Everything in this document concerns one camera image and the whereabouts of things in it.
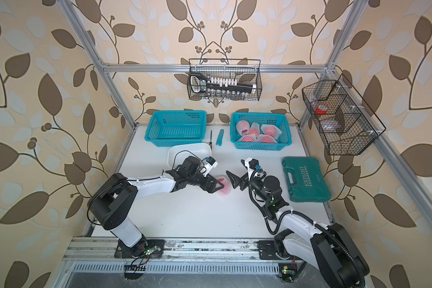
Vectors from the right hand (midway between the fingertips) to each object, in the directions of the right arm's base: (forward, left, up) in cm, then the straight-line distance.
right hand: (234, 166), depth 78 cm
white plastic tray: (+7, +26, +3) cm, 27 cm away
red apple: (-2, +4, -10) cm, 11 cm away
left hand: (-1, +9, -11) cm, 14 cm away
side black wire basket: (+10, -47, +15) cm, 50 cm away
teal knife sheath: (+35, +7, -19) cm, 40 cm away
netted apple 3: (+33, -15, -11) cm, 38 cm away
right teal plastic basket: (+40, -33, -11) cm, 53 cm away
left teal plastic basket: (+43, +43, -18) cm, 64 cm away
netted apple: (+34, -8, -11) cm, 37 cm away
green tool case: (0, -36, -14) cm, 39 cm away
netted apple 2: (+32, -25, -12) cm, 43 cm away
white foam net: (-6, +6, -13) cm, 16 cm away
